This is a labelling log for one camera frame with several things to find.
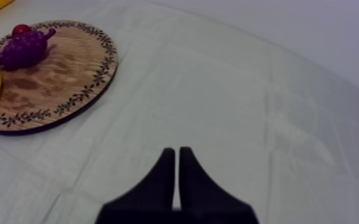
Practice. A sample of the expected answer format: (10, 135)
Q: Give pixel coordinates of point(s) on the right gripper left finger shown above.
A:
(148, 200)

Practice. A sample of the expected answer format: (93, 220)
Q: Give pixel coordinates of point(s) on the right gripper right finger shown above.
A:
(207, 200)

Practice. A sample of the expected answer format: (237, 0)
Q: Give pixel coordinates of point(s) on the round wooden board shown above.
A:
(66, 78)

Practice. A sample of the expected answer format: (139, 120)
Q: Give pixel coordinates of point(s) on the purple toy grapes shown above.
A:
(23, 51)

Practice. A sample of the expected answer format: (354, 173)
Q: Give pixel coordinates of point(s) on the small red fruit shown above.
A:
(20, 29)

